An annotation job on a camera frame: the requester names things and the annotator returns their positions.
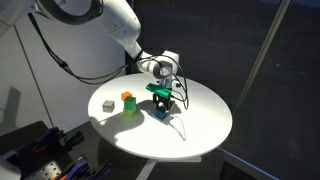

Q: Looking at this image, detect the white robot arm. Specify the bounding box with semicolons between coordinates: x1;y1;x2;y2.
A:
0;0;180;111

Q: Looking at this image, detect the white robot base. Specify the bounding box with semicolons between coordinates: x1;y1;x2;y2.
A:
0;157;21;180

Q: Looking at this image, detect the yellow-green block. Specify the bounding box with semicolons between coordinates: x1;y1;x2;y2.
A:
123;108;136;117

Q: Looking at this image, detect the black perforated breadboard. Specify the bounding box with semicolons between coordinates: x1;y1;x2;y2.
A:
0;120;101;180

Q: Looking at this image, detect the blue block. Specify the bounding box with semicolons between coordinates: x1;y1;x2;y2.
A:
155;106;167;121

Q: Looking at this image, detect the purple red spring clamp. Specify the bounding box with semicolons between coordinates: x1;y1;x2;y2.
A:
33;127;84;153

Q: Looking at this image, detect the green block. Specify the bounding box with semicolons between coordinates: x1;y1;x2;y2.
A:
124;96;136;110

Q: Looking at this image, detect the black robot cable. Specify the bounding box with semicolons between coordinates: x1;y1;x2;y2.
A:
28;13;190;110

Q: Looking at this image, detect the orange block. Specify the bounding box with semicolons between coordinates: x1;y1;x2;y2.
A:
121;91;132;101

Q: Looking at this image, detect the grey block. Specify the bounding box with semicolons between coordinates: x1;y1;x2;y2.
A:
102;100;115;113

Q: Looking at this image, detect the purple orange spring clamp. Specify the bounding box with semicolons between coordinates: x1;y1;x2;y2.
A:
51;157;112;180

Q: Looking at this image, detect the round white table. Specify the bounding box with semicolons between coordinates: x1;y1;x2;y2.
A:
88;74;233;160

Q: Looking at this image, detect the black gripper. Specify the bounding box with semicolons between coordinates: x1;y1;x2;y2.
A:
153;94;174;110

